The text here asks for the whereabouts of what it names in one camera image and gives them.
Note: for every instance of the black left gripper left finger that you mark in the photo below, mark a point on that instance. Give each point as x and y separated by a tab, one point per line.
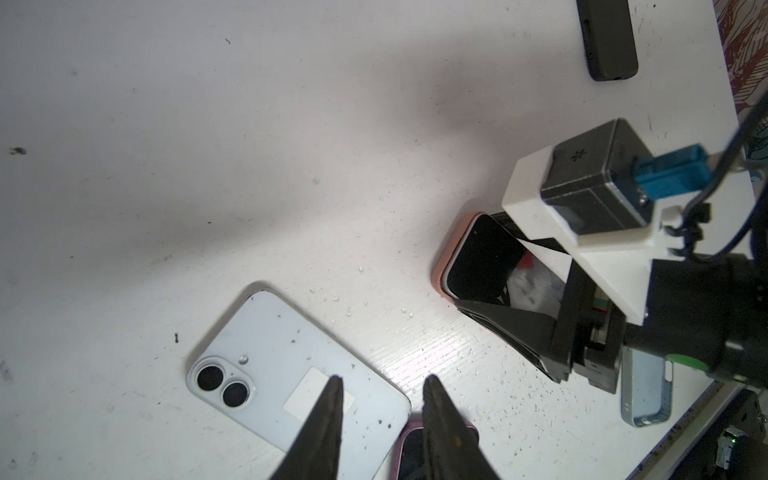
315	452

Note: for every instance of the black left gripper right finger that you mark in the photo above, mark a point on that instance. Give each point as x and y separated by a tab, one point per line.
450	449

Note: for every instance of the black screen phone purple case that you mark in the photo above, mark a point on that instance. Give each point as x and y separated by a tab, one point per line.
409	457

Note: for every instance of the white phone camera up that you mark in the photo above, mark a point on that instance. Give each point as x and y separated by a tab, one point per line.
266	367

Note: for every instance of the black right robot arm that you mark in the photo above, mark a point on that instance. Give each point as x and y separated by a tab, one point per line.
709	311

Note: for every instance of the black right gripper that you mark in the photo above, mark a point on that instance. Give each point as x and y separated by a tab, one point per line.
584	340

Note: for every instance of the pink phone case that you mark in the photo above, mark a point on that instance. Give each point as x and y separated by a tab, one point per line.
445	256

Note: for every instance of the light blue phone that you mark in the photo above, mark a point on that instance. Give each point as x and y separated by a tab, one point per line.
494	267

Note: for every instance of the light blue phone case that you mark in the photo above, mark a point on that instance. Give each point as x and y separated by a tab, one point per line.
646	388

